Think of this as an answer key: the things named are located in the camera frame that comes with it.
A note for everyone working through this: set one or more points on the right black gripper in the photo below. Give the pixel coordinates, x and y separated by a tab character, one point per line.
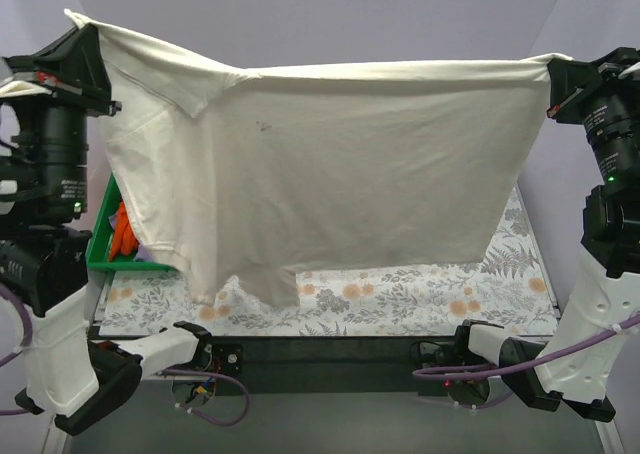
580	102

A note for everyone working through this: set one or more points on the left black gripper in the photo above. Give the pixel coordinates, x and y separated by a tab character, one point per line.
70	94

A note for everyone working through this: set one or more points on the cream white t shirt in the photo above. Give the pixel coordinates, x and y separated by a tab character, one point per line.
265	173

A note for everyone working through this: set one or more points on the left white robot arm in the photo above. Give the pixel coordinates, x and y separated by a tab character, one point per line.
44	275

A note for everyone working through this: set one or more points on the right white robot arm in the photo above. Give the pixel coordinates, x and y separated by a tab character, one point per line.
574	366

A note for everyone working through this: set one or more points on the orange t shirt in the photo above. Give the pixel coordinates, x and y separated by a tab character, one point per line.
124	241

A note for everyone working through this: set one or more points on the green plastic tray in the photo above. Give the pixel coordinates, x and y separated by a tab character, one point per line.
100	244

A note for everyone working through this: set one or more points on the purple t shirt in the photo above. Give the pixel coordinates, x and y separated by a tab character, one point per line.
142	255

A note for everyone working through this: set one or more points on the floral patterned table mat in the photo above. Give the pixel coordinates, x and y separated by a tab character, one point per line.
508	288

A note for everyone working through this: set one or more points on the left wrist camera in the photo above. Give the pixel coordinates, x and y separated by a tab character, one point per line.
20	88

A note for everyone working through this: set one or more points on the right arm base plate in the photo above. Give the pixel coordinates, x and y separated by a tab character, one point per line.
445	358

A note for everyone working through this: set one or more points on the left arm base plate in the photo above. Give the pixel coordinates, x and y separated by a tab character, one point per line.
224	358

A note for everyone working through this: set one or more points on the aluminium frame rail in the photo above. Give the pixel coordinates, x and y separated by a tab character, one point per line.
339	423

